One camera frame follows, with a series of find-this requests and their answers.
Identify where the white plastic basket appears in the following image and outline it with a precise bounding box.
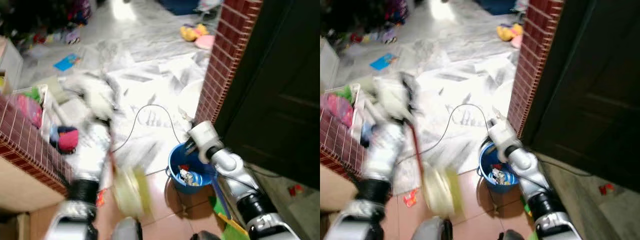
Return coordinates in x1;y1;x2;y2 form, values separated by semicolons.
10;84;53;131
325;82;362;136

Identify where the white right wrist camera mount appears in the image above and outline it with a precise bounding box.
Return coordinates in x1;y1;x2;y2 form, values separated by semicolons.
487;119;523;158
187;121;224;163

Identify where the green dustpan with blue handle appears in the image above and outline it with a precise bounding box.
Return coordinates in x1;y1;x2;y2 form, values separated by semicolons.
520;192;538;240
209;174;250;240

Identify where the dark right robot leg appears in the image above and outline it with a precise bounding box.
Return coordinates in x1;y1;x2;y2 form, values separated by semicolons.
497;229;525;240
190;230;221;240

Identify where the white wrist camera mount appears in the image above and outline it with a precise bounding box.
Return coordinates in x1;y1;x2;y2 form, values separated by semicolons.
67;72;120;121
372;75;413;123
187;121;224;163
487;119;523;158

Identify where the pink cloth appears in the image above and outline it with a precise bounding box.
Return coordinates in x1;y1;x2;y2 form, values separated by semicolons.
326;94;353;128
16;95;43;128

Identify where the blue flat book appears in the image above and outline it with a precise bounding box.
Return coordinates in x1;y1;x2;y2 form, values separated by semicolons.
53;53;82;72
370;52;398;71

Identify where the thin black floor cable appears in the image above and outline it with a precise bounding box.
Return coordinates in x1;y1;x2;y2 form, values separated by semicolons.
397;103;493;163
111;104;183;153

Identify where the white cabinet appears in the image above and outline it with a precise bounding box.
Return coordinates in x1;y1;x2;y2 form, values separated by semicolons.
0;37;24;96
320;37;341;93

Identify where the dark wooden door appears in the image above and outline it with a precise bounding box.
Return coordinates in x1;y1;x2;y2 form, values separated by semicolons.
520;0;640;193
214;0;321;190

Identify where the grey left robot leg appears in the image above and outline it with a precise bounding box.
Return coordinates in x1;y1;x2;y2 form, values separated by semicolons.
111;217;143;240
412;216;453;240

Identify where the blue plastic bucket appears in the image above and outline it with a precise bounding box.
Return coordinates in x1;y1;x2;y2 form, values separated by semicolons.
477;141;521;194
167;142;219;195

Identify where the yellow plush toy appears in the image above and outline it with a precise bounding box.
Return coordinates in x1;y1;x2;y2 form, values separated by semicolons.
496;23;523;42
180;23;210;42

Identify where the dark blue mat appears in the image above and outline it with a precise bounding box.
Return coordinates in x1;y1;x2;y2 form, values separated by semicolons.
159;0;201;16
475;0;518;15

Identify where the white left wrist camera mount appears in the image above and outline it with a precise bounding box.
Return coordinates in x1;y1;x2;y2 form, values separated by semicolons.
67;72;120;121
372;75;413;123

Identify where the colourful toy pile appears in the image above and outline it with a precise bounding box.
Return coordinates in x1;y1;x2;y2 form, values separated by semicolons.
320;0;408;46
0;0;93;46

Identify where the pink and blue bag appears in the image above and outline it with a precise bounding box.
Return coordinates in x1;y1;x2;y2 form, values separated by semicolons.
361;122;376;148
50;125;80;154

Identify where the rubbish heap in bucket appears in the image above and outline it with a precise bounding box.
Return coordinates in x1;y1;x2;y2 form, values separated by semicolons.
490;164;512;186
178;164;203;187

